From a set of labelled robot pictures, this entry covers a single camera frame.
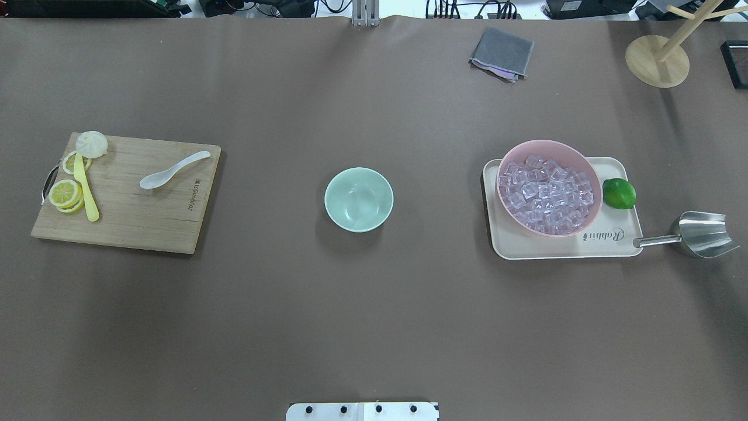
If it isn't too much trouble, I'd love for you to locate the lemon slice stack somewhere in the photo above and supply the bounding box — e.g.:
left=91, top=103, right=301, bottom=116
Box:
left=56, top=196, right=85, bottom=214
left=47, top=180, right=82, bottom=209

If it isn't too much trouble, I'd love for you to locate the mint green bowl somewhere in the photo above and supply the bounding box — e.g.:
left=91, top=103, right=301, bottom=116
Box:
left=324, top=167, right=394, bottom=233

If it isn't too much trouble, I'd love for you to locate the steel ice scoop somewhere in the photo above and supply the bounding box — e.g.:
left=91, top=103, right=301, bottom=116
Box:
left=633, top=211, right=740, bottom=258

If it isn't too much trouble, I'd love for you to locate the grey folded cloth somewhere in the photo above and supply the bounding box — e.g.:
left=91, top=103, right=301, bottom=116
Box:
left=468, top=27, right=535, bottom=83

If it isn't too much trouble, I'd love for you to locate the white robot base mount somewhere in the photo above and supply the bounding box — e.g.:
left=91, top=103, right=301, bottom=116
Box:
left=285, top=401, right=440, bottom=420

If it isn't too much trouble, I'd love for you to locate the lemon slice top stack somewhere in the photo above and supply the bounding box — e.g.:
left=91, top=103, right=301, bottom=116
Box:
left=47, top=180, right=82, bottom=209

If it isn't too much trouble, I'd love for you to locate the pink bowl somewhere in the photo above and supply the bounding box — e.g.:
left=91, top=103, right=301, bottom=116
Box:
left=497, top=140, right=602, bottom=237

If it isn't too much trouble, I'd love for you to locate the green lime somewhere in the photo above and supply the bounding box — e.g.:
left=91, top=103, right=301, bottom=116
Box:
left=602, top=178, right=638, bottom=210

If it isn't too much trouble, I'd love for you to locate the beige plastic tray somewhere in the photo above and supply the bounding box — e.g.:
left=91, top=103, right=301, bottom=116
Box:
left=483, top=159, right=643, bottom=260

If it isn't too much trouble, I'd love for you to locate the pile of clear ice cubes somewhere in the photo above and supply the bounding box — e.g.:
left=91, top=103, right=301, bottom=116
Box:
left=496, top=154, right=597, bottom=236

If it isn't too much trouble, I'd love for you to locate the lemon slice bottom stack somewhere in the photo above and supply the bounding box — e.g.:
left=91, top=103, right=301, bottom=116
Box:
left=56, top=196, right=85, bottom=214

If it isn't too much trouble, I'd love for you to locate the lemon slice near bun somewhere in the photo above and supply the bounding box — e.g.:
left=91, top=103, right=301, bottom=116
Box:
left=62, top=151, right=93, bottom=175

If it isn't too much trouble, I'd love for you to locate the wooden cup stand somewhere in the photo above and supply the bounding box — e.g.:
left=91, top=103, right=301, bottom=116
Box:
left=625, top=1, right=747, bottom=88

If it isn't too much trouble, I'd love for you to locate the aluminium frame post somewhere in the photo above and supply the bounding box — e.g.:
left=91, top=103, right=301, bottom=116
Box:
left=352, top=0, right=381, bottom=27

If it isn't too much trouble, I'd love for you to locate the yellow plastic knife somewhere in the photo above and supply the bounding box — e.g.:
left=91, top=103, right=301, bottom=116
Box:
left=73, top=152, right=101, bottom=223

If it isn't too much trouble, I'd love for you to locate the bamboo cutting board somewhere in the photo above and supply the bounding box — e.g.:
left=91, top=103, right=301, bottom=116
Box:
left=30, top=136, right=221, bottom=255

